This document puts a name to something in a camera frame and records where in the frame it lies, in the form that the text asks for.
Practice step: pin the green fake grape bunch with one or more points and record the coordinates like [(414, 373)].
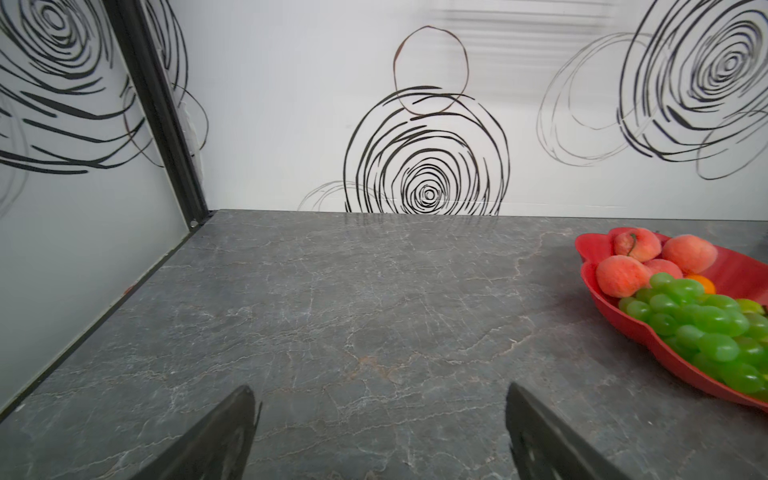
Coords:
[(708, 331)]

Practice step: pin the green fake lime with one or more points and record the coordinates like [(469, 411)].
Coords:
[(750, 306)]

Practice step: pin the orange fake fruit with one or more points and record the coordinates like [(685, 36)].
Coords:
[(708, 286)]

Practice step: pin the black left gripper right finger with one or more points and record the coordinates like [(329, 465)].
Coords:
[(545, 447)]

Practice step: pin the red flower-shaped fruit bowl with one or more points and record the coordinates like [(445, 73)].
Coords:
[(733, 274)]

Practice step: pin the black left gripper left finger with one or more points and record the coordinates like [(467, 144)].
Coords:
[(216, 447)]

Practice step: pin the black corner frame post left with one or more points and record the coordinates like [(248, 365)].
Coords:
[(143, 63)]

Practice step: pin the fake peach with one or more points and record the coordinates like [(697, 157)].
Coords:
[(656, 266), (638, 243), (621, 276), (693, 255)]

